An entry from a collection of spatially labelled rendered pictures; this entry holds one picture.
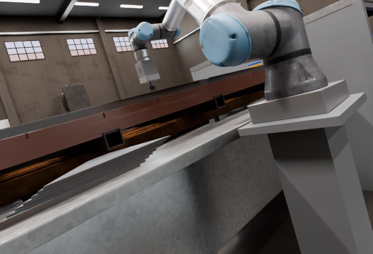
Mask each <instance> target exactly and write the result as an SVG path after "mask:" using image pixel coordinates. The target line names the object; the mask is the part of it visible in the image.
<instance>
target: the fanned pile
mask: <svg viewBox="0 0 373 254"><path fill-rule="evenodd" d="M169 137H170V135H169V136H166V137H163V138H160V139H156V140H152V141H149V142H146V143H142V144H139V145H135V146H131V147H128V148H125V149H121V150H118V151H114V152H111V153H108V154H105V155H103V156H100V157H98V158H95V159H93V160H90V161H87V162H85V163H84V164H82V165H81V166H79V167H77V168H75V169H73V170H72V171H70V172H68V173H66V174H65V175H63V176H61V177H59V178H57V179H56V180H54V181H52V182H50V183H49V184H47V185H46V186H44V187H42V189H41V190H39V191H38V192H37V194H35V195H34V196H32V197H31V199H29V200H28V201H26V202H24V203H23V204H22V205H21V206H19V207H18V208H16V209H14V211H13V212H12V213H10V214H9V215H7V216H6V219H4V220H3V221H1V222H0V230H2V229H5V228H7V227H9V226H12V225H14V224H15V223H18V222H20V221H22V220H24V219H27V218H29V217H31V216H33V215H35V214H37V213H39V212H42V211H44V210H46V209H48V208H50V207H52V206H55V205H57V204H59V203H61V202H63V201H65V200H67V199H70V198H72V197H74V196H76V195H79V194H81V193H83V192H85V191H87V190H89V189H92V188H94V187H96V186H98V185H100V184H102V183H104V182H107V181H109V180H111V179H113V178H115V177H117V176H119V175H122V174H124V173H126V172H128V171H131V170H133V169H135V168H137V167H139V166H140V164H141V163H143V162H145V160H146V159H147V158H150V157H149V156H150V155H151V154H153V153H152V152H154V151H156V150H157V148H158V147H160V145H161V144H163V143H164V141H166V140H167V138H169Z"/></svg>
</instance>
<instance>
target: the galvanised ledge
mask: <svg viewBox="0 0 373 254"><path fill-rule="evenodd" d="M249 117H250V114H249V111H248V109H246V110H244V111H241V112H239V113H237V114H234V115H232V116H230V117H228V118H225V119H223V120H221V121H218V122H216V123H214V124H211V125H209V126H206V127H204V128H202V129H200V130H197V131H195V132H193V133H190V134H188V135H186V136H183V137H181V138H179V139H176V140H174V141H172V142H169V143H167V144H165V145H162V146H160V147H158V148H157V150H156V151H154V152H152V153H153V154H151V155H150V156H149V157H150V158H147V159H146V160H145V162H143V163H141V164H140V166H139V167H137V168H135V169H133V170H131V171H128V172H126V173H124V174H122V175H119V176H117V177H115V178H113V179H111V180H109V181H107V182H104V183H102V184H100V185H98V186H96V187H94V188H92V189H89V190H87V191H85V192H83V193H81V194H79V195H76V196H74V197H72V198H70V199H67V200H65V201H63V202H61V203H59V204H57V205H55V206H52V207H50V208H48V209H46V210H44V211H42V212H39V213H37V214H35V215H33V216H31V217H29V218H27V219H24V220H22V221H20V222H18V223H15V224H14V225H12V226H9V227H7V228H5V229H2V230H0V254H26V253H29V252H30V251H32V250H34V249H36V248H37V247H39V246H41V245H43V244H45V243H47V242H49V241H50V240H52V239H54V238H56V237H58V236H60V235H61V234H63V233H65V232H67V231H69V230H71V229H73V228H75V227H76V226H78V225H80V224H82V223H84V222H86V221H87V220H89V219H91V218H93V217H94V216H97V215H99V214H100V213H102V212H104V211H106V210H107V209H109V208H111V207H113V206H115V205H117V204H119V203H120V202H122V201H124V200H126V199H128V198H130V197H132V196H133V195H135V194H137V193H139V192H141V191H143V190H144V189H146V188H148V187H150V186H152V185H154V184H156V183H157V182H159V181H161V180H163V179H164V178H166V177H168V176H170V175H172V174H174V173H176V172H177V171H179V170H181V169H183V168H185V167H187V166H189V165H190V164H192V163H194V162H196V161H198V160H200V159H201V158H203V157H205V156H207V155H209V154H211V153H213V152H214V151H216V150H218V149H220V148H222V147H223V146H225V145H227V144H229V143H231V142H233V141H234V140H236V139H238V138H240V137H241V136H239V132H238V129H239V128H241V127H243V126H245V125H247V124H249V123H251V120H249V121H247V122H245V123H243V124H239V125H235V124H237V123H239V122H241V121H243V120H245V119H247V118H249Z"/></svg>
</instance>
